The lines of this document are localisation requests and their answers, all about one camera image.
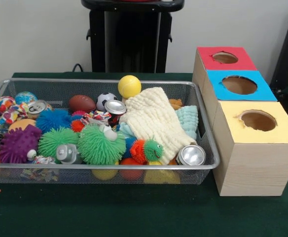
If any purple spiky ball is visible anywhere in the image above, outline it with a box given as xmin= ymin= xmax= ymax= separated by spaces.
xmin=0 ymin=124 xmax=43 ymax=165

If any brown toy football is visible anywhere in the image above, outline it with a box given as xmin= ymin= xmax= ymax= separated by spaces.
xmin=68 ymin=95 xmax=97 ymax=114

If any green spiky ball with eyes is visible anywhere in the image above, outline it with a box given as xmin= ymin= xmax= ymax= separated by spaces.
xmin=77 ymin=123 xmax=128 ymax=166

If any bag of coloured spiky balls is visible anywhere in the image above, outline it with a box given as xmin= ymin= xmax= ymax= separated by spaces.
xmin=123 ymin=138 xmax=164 ymax=165

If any cream knitted cloth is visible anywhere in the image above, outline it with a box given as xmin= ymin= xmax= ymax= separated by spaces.
xmin=119 ymin=86 xmax=197 ymax=164

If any mint green cloth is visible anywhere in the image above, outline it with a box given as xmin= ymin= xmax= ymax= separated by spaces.
xmin=117 ymin=105 xmax=200 ymax=141

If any clear mesh bin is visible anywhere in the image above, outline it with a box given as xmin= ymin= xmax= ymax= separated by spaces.
xmin=0 ymin=78 xmax=221 ymax=185

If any wooden box with three holes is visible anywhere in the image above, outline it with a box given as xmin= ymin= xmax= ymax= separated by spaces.
xmin=192 ymin=47 xmax=288 ymax=197

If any blue spiky ball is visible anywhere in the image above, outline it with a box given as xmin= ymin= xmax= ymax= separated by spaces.
xmin=35 ymin=108 xmax=72 ymax=134

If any plain green spiky ball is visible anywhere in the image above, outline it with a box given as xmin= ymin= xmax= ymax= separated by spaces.
xmin=37 ymin=127 xmax=80 ymax=159

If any small soccer ball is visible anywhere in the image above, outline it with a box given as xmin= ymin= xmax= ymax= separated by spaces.
xmin=96 ymin=93 xmax=118 ymax=112

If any red black can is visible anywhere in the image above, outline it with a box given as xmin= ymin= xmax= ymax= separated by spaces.
xmin=105 ymin=99 xmax=128 ymax=127

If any yellow ball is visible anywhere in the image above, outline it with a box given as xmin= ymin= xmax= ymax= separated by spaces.
xmin=117 ymin=75 xmax=142 ymax=99

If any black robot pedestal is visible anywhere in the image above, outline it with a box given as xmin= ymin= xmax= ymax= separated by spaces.
xmin=81 ymin=0 xmax=185 ymax=74

